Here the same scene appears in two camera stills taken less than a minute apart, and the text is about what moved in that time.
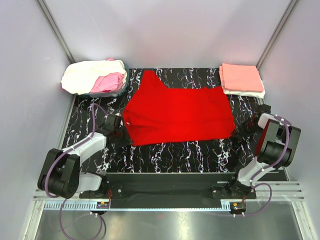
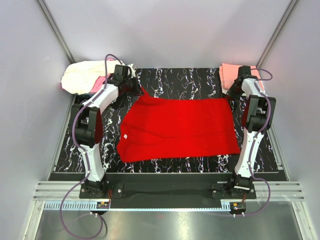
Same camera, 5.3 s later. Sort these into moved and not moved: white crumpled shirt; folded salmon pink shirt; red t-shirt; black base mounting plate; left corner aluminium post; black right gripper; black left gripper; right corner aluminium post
Moved: black left gripper; red t-shirt; black right gripper
Not moved: white crumpled shirt; right corner aluminium post; left corner aluminium post; folded salmon pink shirt; black base mounting plate
